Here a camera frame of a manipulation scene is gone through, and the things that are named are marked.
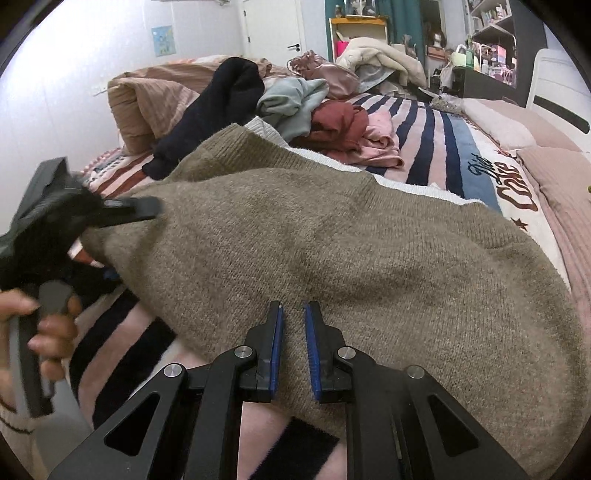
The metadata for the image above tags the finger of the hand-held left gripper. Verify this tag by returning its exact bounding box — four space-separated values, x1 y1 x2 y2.
99 196 162 223

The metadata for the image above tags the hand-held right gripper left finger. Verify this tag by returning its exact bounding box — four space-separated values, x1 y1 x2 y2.
48 301 283 480

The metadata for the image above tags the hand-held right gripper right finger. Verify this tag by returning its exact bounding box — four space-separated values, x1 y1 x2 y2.
302 301 529 480

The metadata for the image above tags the brown knit sweater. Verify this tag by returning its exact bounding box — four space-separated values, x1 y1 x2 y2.
83 122 591 480

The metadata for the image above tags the person's left forearm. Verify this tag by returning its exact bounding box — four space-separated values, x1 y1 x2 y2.
0 381 40 480

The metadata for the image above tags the person's left hand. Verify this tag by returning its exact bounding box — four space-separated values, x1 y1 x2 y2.
0 293 83 384

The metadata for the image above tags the dark navy garment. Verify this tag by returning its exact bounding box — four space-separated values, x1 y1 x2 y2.
141 58 265 181

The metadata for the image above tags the light blue garment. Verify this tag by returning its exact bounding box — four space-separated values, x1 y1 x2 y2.
256 77 329 141

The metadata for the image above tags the dark red garment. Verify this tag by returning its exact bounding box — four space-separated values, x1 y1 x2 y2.
307 99 370 155

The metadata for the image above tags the pink garment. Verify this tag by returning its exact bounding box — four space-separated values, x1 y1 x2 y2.
360 111 404 169

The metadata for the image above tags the white door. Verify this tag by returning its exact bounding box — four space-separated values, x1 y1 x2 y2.
242 0 306 58

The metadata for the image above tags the pink satin bag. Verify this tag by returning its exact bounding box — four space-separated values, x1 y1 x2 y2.
288 50 360 100

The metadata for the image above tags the yellow shelf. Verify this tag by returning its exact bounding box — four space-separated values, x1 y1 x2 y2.
329 16 389 63

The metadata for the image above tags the cream coat pile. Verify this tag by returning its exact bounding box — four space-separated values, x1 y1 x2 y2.
335 37 428 88

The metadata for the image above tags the pink pillow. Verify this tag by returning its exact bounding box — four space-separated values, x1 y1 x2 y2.
462 98 580 155
517 147 591 305

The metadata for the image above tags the dark desk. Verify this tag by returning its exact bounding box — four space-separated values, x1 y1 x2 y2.
429 65 527 107

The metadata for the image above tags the teal curtain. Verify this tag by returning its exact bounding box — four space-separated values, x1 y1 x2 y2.
324 0 423 47

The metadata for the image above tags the white bed headboard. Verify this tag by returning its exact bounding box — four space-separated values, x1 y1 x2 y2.
526 48 591 134

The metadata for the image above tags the dark shelf unit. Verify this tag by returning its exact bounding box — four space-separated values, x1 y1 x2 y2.
466 0 548 88

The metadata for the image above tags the small blue wall poster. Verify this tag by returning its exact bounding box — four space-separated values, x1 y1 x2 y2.
151 24 175 58

